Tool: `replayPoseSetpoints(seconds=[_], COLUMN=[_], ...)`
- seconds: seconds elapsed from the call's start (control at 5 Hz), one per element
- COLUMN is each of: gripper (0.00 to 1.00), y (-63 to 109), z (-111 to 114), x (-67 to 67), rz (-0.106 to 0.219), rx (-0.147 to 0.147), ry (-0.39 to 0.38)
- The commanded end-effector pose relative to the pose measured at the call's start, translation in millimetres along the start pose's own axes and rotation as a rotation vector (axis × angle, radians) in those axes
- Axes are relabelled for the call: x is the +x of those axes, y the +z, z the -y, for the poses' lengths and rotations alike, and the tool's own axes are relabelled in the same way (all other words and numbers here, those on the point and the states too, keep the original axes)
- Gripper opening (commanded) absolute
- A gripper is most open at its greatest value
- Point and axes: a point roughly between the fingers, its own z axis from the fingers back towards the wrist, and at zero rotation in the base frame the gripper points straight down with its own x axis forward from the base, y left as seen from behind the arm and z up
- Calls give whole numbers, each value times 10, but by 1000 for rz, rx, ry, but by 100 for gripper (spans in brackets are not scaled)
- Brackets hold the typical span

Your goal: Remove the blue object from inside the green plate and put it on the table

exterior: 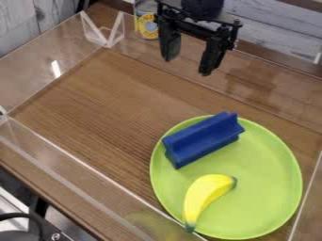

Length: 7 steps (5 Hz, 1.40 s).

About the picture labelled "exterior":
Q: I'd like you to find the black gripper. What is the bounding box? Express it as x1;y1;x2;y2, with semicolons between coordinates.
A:
155;0;243;76

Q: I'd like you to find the blue block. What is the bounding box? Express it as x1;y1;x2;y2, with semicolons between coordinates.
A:
162;112;246;169

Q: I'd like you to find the green plate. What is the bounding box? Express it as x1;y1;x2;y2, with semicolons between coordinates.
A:
150;119;303;240

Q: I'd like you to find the yellow labelled tin can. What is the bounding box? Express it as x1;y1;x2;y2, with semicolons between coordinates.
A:
133;0;159;40

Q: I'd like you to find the yellow toy banana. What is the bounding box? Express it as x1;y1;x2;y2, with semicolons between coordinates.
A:
183;174;238;233

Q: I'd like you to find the clear acrylic triangle bracket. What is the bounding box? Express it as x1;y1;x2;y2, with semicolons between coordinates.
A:
80;11;124;49

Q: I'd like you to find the clear acrylic front wall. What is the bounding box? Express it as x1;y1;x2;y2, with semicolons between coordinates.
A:
0;111;206;241

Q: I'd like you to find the black metal mount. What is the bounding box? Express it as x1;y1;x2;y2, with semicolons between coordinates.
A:
28;197;75;241

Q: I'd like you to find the black cable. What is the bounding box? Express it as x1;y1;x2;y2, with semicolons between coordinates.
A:
0;212;48;241

